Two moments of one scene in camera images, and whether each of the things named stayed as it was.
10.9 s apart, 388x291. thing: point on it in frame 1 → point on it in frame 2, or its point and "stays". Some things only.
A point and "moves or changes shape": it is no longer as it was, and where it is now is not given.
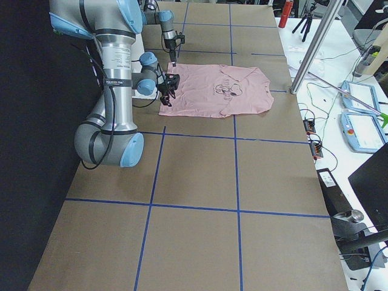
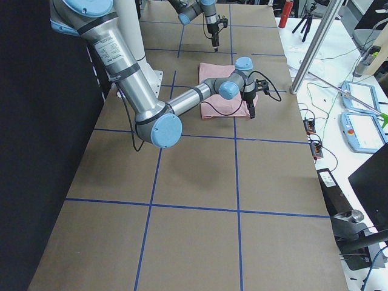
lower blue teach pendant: (364, 132) stays
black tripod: (307, 24) stays
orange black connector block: (310, 126) stays
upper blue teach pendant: (364, 93) stays
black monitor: (370, 182) stays
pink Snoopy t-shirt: (217, 90) moves or changes shape
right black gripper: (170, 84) → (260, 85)
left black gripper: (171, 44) → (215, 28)
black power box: (337, 201) stays
